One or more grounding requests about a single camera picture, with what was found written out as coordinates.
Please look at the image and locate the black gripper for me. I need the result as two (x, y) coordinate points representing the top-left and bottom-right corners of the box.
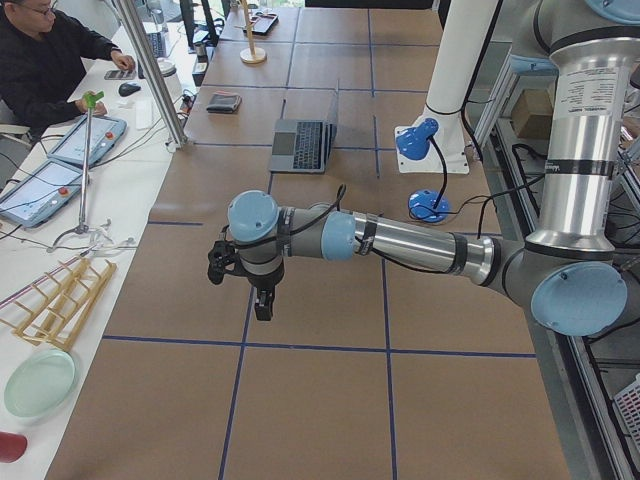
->
(247, 272), (284, 321)

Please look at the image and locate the grey laptop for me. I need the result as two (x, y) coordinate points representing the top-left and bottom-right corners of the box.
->
(269, 80), (340, 174)

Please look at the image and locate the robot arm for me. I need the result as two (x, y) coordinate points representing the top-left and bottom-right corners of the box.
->
(208, 1), (639, 336)

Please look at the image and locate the folded grey pink cloth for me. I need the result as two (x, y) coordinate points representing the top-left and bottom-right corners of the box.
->
(206, 92), (242, 114)

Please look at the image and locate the wooden dish rack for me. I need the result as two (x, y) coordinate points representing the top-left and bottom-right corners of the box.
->
(1, 257), (117, 352)

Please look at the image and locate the blue desk lamp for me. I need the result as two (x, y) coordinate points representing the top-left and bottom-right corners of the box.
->
(395, 118), (450, 223)

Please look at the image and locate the far blue teach pendant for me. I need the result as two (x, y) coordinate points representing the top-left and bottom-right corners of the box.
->
(46, 115), (127, 168)

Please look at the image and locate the blue teach pendant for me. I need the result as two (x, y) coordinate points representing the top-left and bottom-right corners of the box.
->
(1, 160), (82, 228)
(46, 115), (127, 168)

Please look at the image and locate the pale green plate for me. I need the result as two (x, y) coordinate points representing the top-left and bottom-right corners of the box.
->
(4, 349), (77, 419)

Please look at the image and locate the near blue teach pendant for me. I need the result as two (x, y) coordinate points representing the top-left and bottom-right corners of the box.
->
(1, 160), (82, 228)

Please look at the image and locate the wooden mug tree stand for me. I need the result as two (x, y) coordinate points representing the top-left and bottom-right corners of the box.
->
(239, 0), (267, 65)

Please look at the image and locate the black computer mouse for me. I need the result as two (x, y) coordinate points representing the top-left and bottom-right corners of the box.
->
(118, 82), (141, 97)

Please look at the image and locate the red cup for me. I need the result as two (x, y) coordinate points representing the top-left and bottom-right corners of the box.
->
(0, 431), (28, 463)

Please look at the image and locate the seated person in black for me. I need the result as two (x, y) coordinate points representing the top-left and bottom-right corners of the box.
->
(1, 1), (135, 132)

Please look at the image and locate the white plastic basket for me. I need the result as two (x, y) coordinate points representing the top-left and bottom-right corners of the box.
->
(613, 373), (640, 450)

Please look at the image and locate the aluminium frame post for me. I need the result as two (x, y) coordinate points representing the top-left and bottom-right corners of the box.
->
(114, 0), (188, 149)

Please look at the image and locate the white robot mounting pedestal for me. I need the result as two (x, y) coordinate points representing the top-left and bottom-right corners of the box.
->
(410, 0), (501, 174)

